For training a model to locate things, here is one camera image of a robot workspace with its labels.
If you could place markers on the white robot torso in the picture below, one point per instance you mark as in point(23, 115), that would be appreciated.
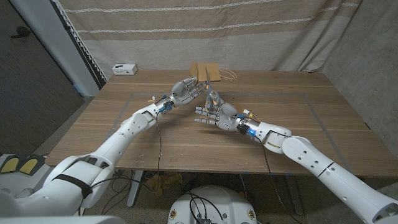
point(227, 202)

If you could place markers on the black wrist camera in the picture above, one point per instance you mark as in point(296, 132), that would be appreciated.
point(244, 128)
point(168, 106)

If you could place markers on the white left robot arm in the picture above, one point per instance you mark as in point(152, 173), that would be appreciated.
point(118, 140)

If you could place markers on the brown cardboard scraps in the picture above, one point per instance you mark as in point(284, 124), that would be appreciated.
point(174, 179)

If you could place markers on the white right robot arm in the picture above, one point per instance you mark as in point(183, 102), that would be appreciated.
point(311, 155)

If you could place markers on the beige striped curtain backdrop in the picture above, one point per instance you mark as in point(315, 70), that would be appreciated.
point(264, 37)

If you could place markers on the white power strip box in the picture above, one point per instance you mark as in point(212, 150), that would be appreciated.
point(124, 69)

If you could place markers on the white sneaker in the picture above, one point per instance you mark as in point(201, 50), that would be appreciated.
point(24, 193)
point(5, 191)

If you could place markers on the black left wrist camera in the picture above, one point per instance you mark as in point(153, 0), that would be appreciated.
point(168, 106)

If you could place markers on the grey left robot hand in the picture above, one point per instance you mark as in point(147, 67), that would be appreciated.
point(183, 93)

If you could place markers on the black triangle-patterned trim strip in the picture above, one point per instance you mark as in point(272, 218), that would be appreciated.
point(85, 54)

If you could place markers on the grey tape outline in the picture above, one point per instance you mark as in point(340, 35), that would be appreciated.
point(280, 93)

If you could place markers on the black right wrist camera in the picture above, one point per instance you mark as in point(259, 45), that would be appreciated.
point(244, 128)

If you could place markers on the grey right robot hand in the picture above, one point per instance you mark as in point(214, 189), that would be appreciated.
point(227, 118)

